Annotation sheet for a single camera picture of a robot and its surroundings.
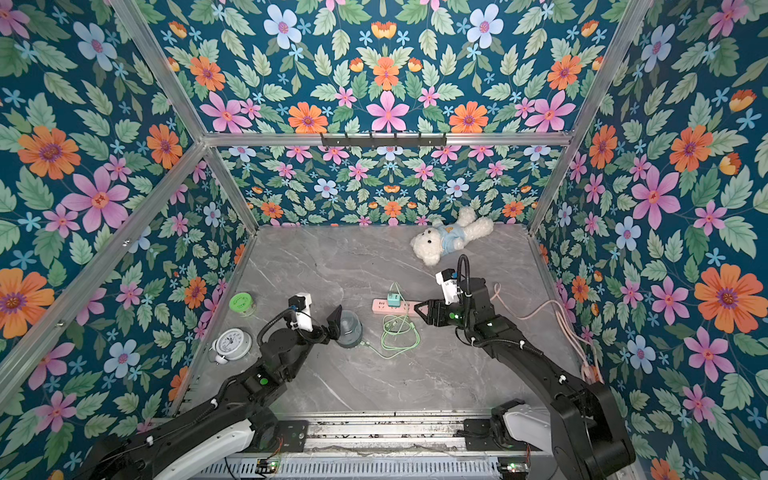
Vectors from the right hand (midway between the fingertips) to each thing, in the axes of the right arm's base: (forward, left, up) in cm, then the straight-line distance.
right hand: (428, 302), depth 82 cm
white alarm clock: (-9, +57, -11) cm, 59 cm away
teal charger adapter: (+5, +10, -8) cm, 14 cm away
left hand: (-4, +26, +3) cm, 27 cm away
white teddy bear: (+28, -1, -6) cm, 28 cm away
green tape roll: (+4, +59, -8) cm, 60 cm away
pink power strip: (+5, +7, -12) cm, 14 cm away
